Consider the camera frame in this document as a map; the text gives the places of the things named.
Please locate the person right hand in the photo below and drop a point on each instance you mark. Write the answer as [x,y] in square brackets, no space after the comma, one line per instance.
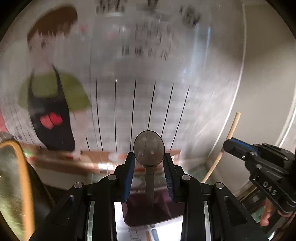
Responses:
[268,212]

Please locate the blue grey ceramic spoon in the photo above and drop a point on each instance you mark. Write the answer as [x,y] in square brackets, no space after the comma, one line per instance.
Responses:
[154,233]

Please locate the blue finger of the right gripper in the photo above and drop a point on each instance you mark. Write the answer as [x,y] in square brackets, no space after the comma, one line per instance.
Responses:
[239,149]

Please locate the wooden chopstick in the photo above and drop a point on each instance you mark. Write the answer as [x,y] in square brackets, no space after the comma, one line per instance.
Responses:
[148,236]
[229,136]

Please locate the purple utensil holder box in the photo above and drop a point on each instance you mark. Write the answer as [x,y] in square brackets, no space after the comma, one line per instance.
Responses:
[136,211]

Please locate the green white table cloth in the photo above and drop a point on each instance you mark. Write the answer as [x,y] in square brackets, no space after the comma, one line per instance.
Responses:
[168,230]

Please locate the orange handled pot lid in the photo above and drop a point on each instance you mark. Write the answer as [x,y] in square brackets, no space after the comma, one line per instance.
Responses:
[17,209]

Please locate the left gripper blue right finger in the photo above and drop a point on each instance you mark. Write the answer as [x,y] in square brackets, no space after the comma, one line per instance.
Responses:
[228,218]

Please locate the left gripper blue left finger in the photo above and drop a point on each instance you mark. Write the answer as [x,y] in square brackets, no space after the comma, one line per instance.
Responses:
[68,220]

